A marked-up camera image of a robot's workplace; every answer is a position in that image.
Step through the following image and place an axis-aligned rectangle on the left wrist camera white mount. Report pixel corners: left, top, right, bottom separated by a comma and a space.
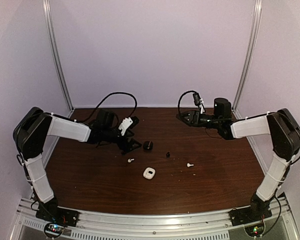
118, 116, 140, 136

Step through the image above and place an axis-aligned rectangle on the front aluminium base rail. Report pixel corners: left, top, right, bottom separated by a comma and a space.
14, 194, 293, 240

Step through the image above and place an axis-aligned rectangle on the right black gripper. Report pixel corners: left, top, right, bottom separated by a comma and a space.
177, 109, 222, 129

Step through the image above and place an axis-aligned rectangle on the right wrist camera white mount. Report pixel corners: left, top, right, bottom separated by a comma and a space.
192, 92, 206, 114

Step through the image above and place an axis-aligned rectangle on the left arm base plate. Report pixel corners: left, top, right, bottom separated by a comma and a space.
35, 206, 79, 227

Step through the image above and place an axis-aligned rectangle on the aluminium frame post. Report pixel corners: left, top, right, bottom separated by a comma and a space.
42, 0, 74, 112
232, 0, 263, 112

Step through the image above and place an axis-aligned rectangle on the right aluminium frame post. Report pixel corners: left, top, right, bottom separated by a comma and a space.
232, 0, 263, 112

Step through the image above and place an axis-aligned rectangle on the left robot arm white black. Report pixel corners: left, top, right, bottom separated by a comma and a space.
12, 106, 142, 222

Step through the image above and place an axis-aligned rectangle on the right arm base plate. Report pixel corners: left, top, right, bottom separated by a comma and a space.
228, 206, 272, 226

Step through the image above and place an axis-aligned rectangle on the black earbud charging case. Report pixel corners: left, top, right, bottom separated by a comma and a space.
142, 140, 154, 151

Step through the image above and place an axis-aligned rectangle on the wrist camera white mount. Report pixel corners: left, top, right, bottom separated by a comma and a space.
118, 116, 140, 136
192, 92, 206, 114

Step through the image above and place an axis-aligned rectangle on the white earbud charging case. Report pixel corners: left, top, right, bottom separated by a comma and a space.
143, 167, 156, 180

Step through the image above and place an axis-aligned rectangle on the left black camera cable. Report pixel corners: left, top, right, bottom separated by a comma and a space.
88, 92, 138, 125

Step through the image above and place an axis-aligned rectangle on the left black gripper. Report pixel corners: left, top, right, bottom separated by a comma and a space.
102, 127, 142, 153

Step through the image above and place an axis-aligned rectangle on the left aluminium frame post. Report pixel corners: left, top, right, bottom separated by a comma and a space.
42, 0, 74, 112

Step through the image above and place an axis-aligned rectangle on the right black camera cable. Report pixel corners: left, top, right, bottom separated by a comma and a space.
177, 90, 198, 118

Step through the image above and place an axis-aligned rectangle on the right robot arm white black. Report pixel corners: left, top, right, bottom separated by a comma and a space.
176, 92, 300, 221

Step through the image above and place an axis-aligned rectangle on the black camera cable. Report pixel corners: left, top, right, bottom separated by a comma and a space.
177, 90, 198, 118
88, 92, 138, 125

